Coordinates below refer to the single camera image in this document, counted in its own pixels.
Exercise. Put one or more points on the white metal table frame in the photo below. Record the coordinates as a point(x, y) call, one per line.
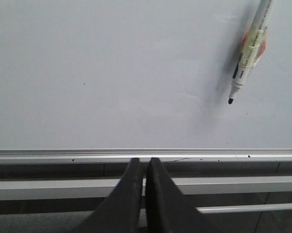
point(97, 188)

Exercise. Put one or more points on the white whiteboard with aluminium frame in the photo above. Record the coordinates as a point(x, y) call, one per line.
point(108, 80)

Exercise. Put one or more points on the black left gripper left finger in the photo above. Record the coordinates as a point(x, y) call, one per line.
point(119, 212)

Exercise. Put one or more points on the red round magnet with tape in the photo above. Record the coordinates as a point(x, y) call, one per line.
point(254, 45)

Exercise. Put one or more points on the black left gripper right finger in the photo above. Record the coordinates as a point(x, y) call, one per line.
point(167, 209)

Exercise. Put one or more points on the white whiteboard marker pen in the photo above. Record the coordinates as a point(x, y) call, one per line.
point(261, 20)

